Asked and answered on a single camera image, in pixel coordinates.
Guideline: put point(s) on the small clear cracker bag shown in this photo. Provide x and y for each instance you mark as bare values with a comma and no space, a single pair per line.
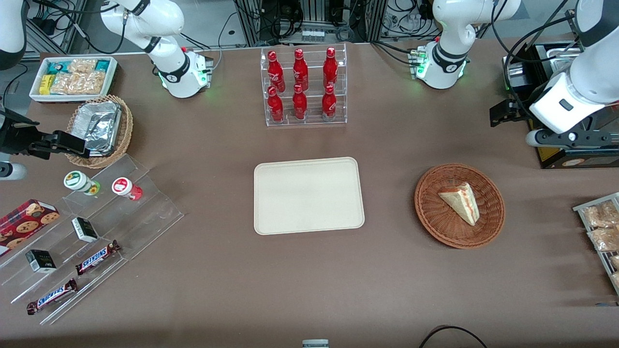
82,65

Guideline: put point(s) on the triangular sandwich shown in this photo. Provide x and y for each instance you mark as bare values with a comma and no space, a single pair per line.
462,203

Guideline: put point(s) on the beige plastic tray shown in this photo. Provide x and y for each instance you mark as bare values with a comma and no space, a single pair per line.
309,195

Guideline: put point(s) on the clear acrylic bottle rack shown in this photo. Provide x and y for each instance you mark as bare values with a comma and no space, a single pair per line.
314,118

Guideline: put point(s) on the small grey device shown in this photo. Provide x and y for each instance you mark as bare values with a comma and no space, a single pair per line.
315,344

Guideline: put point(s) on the yellow snack packet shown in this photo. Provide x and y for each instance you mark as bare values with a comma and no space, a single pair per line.
45,84

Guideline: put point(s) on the red lid yogurt cup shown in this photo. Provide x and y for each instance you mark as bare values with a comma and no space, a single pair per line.
123,186

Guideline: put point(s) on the white plastic bin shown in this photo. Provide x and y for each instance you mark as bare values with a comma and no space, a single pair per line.
36,96

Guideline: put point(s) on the red cookie box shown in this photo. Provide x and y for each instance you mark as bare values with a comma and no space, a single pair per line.
24,222

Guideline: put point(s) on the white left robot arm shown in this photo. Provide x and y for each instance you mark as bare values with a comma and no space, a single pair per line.
447,63

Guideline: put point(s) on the red cola bottle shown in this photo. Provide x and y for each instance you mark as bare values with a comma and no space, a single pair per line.
275,107
330,68
275,72
329,105
300,71
300,105

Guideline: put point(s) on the light wicker basket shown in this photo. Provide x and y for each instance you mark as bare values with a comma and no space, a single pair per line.
125,130

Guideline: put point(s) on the large clear cracker bag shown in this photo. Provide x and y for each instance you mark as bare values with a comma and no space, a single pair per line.
77,83

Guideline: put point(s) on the brown wicker basket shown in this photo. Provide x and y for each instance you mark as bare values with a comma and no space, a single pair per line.
435,217

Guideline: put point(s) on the aluminium foil container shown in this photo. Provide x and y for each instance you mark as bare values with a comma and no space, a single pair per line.
99,125

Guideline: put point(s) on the clear acrylic stepped stand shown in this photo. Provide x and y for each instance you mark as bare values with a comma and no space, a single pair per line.
145,212

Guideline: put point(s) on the clear bagged pastry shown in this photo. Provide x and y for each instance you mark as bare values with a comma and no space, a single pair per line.
604,239
599,215
614,262
616,279

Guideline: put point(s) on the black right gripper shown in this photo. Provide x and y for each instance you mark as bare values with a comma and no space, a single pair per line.
13,137

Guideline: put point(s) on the teal snack packet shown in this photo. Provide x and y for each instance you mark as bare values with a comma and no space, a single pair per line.
56,67
102,65

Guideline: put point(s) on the Snickers chocolate bar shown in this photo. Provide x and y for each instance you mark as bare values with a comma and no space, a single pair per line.
52,296
96,257

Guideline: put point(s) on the black food warmer cabinet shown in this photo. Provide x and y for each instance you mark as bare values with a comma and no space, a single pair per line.
570,157

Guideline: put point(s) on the small black carton box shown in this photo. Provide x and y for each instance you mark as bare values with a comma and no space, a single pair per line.
40,261
85,229

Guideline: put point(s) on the green lid yogurt cup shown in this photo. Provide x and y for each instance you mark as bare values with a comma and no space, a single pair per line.
77,180

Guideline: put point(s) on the steel warmer pan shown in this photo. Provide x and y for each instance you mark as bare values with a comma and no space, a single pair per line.
568,54

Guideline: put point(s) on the white power strip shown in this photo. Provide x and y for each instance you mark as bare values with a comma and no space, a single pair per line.
312,35

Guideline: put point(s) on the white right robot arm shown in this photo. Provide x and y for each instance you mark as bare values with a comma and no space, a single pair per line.
179,72

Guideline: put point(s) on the aluminium frame rack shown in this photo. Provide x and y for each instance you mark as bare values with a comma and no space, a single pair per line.
251,24

